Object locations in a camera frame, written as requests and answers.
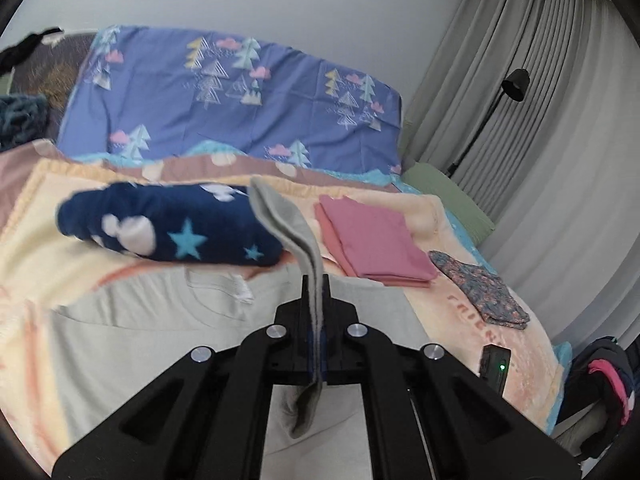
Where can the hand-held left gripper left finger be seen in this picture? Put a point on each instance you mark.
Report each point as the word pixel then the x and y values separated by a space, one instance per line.
pixel 296 332

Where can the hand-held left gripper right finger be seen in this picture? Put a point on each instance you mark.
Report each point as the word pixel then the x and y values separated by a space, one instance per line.
pixel 341 332

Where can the grey t-shirt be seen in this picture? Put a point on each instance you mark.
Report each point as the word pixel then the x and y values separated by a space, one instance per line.
pixel 150 330

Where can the pile of dark and pink clothes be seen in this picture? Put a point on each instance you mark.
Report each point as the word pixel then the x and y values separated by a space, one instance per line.
pixel 600 385

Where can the folded floral cloth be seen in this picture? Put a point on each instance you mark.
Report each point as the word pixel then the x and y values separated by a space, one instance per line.
pixel 480 287

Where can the folded pink cloth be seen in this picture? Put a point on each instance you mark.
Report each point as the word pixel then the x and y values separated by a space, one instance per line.
pixel 372 242

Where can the navy star-print garment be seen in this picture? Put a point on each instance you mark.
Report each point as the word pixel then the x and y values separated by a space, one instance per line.
pixel 200 230

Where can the green pillow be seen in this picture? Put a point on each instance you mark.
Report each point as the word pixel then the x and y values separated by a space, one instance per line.
pixel 450 197

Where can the purple tree-print bed sheet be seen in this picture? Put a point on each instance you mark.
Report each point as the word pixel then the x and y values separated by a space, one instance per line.
pixel 210 105

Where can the black floor lamp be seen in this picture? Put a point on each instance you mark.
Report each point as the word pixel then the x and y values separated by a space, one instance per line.
pixel 492 115

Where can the grey curtain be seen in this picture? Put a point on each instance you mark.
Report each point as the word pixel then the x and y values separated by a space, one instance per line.
pixel 560 110

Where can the peach printed blanket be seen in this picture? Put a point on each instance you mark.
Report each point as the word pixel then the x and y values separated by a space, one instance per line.
pixel 45 240

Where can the dark brown patterned cloth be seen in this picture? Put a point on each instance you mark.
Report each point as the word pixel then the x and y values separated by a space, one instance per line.
pixel 47 67

